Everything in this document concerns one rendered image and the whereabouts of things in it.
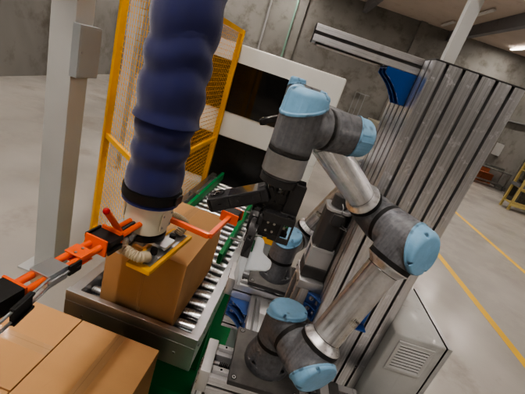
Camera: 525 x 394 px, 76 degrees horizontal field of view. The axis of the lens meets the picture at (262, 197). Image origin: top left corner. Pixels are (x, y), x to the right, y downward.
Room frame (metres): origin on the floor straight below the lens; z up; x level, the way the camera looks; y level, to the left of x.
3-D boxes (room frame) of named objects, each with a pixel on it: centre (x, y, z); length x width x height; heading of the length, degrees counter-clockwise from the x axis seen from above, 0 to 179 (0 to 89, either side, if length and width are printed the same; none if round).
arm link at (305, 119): (0.58, -0.02, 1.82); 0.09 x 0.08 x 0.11; 122
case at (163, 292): (1.62, 0.40, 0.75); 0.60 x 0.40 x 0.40; 175
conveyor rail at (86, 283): (2.46, 0.68, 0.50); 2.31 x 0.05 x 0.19; 176
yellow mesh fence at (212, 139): (3.07, 0.73, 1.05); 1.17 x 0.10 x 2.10; 176
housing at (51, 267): (0.73, 0.49, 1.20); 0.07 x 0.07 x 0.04; 80
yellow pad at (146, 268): (1.18, 0.32, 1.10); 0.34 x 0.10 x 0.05; 170
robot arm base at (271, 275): (1.33, -0.16, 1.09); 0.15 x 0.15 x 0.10
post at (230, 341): (1.82, -0.11, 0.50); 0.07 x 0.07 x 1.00; 86
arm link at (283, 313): (0.83, -0.18, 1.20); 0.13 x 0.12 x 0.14; 32
